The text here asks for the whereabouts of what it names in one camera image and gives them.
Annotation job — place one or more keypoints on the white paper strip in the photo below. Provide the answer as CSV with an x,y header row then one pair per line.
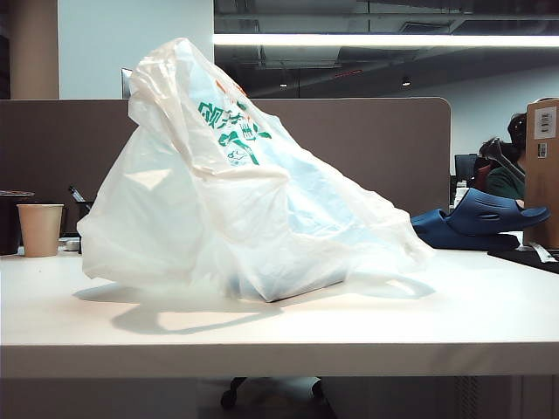
x,y
543,252

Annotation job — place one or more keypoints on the metal wall plate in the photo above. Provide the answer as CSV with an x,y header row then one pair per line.
x,y
126,83

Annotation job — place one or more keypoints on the brown cardboard box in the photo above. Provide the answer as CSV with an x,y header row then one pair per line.
x,y
541,187

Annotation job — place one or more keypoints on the black computer monitor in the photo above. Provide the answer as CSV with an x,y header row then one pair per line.
x,y
466,168

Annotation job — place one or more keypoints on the grey metal chair armrest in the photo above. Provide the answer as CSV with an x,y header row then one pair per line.
x,y
506,160

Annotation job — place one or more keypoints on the black desk mat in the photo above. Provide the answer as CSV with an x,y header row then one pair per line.
x,y
519,256

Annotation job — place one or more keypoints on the brown desk partition panel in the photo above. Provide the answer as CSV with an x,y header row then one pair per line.
x,y
349,131

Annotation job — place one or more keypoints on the person in green shirt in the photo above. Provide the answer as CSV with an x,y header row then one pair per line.
x,y
506,183

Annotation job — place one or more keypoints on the black pen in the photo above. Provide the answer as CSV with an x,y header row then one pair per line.
x,y
76,194

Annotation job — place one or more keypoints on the white plastic shopping bag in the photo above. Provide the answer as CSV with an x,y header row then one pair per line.
x,y
218,227

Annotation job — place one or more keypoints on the beige paper cup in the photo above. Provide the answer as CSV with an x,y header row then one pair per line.
x,y
40,230

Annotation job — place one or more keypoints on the long ceiling light strip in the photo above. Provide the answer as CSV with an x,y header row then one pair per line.
x,y
384,39

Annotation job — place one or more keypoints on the dark round container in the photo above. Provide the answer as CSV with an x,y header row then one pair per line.
x,y
6,227

